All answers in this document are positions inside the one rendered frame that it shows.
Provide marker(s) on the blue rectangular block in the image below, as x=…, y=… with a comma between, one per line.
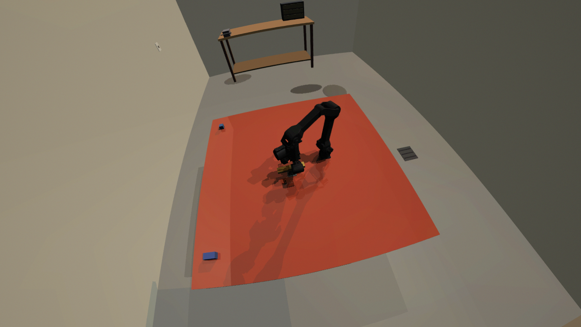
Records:
x=210, y=256

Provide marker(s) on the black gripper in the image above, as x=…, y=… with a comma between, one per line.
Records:
x=297, y=166

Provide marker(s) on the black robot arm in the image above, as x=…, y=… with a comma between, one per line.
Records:
x=294, y=134

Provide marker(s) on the yellow bar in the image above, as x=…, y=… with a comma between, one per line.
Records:
x=286, y=168

